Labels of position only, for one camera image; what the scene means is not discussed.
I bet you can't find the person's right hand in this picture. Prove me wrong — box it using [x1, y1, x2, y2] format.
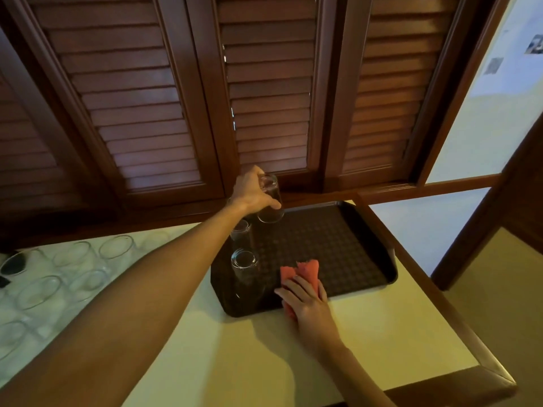
[274, 275, 345, 357]

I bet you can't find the person's left hand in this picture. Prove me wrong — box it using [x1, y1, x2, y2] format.
[229, 164, 283, 217]

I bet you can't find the red cloth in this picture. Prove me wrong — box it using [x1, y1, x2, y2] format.
[279, 259, 321, 321]

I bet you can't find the dark brown textured tray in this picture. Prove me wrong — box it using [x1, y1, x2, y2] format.
[210, 201, 399, 318]

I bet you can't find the group of clear glasses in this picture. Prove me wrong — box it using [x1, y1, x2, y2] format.
[0, 234, 136, 362]

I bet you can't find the person's left forearm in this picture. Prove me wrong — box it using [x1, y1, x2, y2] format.
[0, 202, 250, 407]

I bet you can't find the brown louvered wooden shutter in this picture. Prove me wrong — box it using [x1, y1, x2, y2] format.
[0, 29, 118, 227]
[322, 0, 493, 192]
[186, 0, 340, 192]
[4, 0, 226, 209]

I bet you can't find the steel electric kettle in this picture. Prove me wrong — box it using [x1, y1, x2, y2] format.
[0, 249, 29, 289]

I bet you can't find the white paper notice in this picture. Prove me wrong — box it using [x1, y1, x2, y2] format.
[468, 0, 543, 97]

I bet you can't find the brown wooden wall rail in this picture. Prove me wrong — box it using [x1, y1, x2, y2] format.
[354, 173, 502, 206]

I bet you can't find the brown wooden door frame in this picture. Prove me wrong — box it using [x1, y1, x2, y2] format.
[430, 118, 543, 291]

